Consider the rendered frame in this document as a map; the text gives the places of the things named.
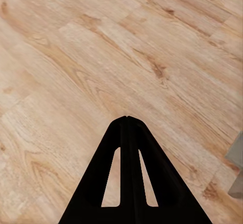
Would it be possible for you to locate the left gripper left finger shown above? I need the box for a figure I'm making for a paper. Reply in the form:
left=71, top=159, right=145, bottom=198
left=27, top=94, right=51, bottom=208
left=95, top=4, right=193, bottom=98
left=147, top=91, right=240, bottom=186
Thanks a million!
left=58, top=116, right=135, bottom=224

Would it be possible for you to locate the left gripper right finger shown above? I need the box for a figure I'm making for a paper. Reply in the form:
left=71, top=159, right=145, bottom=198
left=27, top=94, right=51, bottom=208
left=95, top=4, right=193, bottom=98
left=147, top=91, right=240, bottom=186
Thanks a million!
left=127, top=116, right=213, bottom=224

